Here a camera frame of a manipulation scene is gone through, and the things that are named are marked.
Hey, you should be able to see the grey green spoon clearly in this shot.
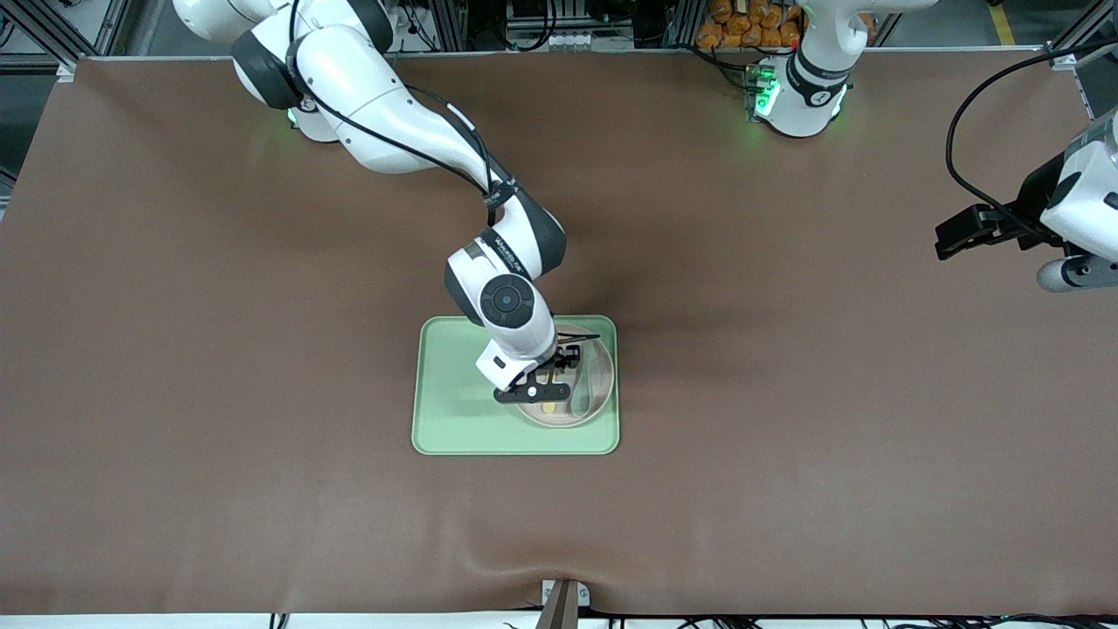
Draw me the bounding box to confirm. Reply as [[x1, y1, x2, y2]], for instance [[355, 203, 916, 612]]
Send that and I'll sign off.
[[569, 345, 612, 418]]

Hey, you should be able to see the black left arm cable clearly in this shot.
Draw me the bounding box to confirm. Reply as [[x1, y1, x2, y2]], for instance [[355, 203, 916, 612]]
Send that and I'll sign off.
[[946, 52, 1118, 250]]

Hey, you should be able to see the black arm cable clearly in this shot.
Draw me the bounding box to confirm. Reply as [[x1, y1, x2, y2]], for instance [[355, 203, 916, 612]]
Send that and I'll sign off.
[[946, 52, 1118, 250], [286, 0, 507, 206]]

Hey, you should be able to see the orange packaged bread pile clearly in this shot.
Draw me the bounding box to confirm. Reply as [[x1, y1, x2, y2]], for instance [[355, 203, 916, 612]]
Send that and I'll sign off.
[[696, 0, 804, 51]]

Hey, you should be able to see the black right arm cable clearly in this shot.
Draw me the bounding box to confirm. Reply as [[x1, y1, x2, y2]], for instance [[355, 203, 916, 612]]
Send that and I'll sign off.
[[286, 0, 507, 206]]

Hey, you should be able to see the brown table cloth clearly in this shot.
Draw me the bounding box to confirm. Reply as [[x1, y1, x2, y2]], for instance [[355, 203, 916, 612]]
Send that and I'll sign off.
[[0, 51, 1118, 617]]

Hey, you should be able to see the metal table clamp bracket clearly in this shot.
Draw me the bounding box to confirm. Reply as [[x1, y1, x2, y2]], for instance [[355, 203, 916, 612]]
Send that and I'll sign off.
[[541, 579, 591, 609]]

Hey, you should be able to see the pale pink round plate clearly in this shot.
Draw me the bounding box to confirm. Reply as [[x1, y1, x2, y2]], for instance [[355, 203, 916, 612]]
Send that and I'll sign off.
[[515, 323, 618, 430]]

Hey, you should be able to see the aluminium frame strut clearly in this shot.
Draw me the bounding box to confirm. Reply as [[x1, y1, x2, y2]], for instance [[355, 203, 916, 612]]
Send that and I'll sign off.
[[1044, 17, 1118, 69], [428, 0, 700, 52], [0, 0, 132, 71]]

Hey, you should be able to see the green rectangular tray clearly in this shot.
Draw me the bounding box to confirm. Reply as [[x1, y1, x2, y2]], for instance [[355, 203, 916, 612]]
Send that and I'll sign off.
[[411, 314, 621, 457]]

